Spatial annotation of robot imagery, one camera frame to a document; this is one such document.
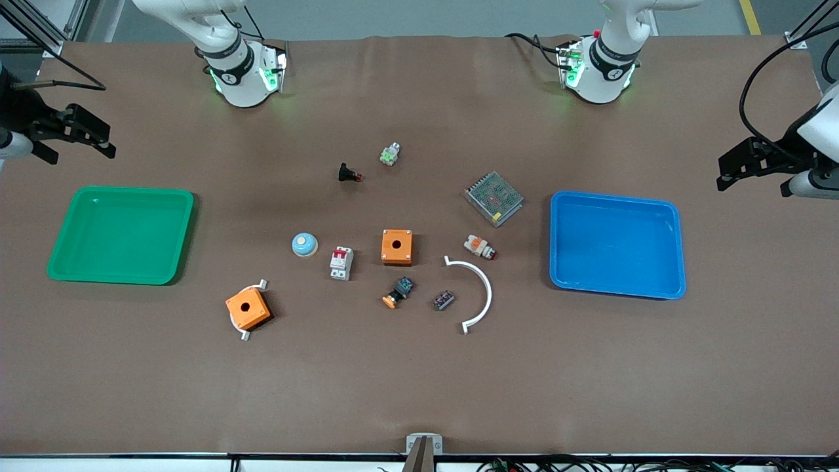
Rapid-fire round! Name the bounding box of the white red circuit breaker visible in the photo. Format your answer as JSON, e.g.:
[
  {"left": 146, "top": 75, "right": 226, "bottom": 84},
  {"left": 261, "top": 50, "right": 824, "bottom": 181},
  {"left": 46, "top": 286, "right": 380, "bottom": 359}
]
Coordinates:
[{"left": 329, "top": 246, "right": 355, "bottom": 282}]

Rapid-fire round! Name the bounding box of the green plastic tray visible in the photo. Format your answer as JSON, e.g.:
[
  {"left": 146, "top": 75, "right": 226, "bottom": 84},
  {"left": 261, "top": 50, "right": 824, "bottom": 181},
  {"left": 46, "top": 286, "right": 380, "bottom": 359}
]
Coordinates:
[{"left": 47, "top": 186, "right": 196, "bottom": 286}]

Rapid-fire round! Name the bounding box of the blue plastic tray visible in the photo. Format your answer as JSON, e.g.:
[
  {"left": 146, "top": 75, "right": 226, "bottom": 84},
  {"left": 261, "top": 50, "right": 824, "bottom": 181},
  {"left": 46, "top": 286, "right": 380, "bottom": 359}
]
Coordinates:
[{"left": 549, "top": 190, "right": 687, "bottom": 301}]

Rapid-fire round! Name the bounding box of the orange button box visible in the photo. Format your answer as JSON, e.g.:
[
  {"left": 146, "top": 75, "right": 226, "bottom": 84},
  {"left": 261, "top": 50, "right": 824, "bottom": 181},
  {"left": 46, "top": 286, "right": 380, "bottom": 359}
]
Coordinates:
[
  {"left": 225, "top": 286, "right": 273, "bottom": 331},
  {"left": 381, "top": 229, "right": 414, "bottom": 267},
  {"left": 229, "top": 279, "right": 269, "bottom": 342}
]

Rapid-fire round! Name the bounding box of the metal mesh power supply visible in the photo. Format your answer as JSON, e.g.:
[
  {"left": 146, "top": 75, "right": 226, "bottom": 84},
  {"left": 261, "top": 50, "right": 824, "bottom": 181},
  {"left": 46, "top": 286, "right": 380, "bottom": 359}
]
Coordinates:
[{"left": 463, "top": 171, "right": 525, "bottom": 229}]

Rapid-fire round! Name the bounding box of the orange button box left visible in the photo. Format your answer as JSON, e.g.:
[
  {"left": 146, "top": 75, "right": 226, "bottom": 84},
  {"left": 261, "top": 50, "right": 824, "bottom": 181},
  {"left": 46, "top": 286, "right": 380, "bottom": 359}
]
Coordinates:
[{"left": 229, "top": 279, "right": 269, "bottom": 342}]

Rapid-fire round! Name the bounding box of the orange black push button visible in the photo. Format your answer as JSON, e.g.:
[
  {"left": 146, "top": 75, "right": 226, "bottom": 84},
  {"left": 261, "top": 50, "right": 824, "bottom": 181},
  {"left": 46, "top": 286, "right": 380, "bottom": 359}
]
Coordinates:
[{"left": 381, "top": 276, "right": 416, "bottom": 309}]

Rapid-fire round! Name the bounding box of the brown table mat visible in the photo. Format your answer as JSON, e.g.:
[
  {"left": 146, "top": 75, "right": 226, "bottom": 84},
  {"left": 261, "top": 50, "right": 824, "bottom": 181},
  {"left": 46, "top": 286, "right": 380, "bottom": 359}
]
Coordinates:
[{"left": 0, "top": 35, "right": 839, "bottom": 457}]

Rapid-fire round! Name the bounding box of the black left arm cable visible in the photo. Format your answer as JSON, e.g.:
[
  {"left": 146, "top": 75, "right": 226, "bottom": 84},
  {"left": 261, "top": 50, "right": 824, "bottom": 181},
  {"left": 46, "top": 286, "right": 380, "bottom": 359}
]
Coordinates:
[{"left": 739, "top": 22, "right": 839, "bottom": 155}]

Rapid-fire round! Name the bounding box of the orange white red switch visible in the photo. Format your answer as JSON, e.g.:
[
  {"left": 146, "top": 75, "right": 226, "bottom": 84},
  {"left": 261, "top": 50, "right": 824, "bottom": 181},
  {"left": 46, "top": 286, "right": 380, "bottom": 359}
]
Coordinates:
[{"left": 463, "top": 235, "right": 498, "bottom": 262}]

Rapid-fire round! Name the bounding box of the white curved bracket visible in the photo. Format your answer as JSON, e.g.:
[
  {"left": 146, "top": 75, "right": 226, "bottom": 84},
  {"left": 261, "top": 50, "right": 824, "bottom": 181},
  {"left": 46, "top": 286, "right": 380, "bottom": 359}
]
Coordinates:
[{"left": 443, "top": 255, "right": 493, "bottom": 336}]

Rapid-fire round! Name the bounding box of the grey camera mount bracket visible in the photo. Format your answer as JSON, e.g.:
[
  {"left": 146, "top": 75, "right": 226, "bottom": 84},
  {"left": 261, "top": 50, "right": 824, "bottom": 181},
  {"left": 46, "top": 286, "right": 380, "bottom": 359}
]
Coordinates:
[{"left": 405, "top": 432, "right": 444, "bottom": 472}]

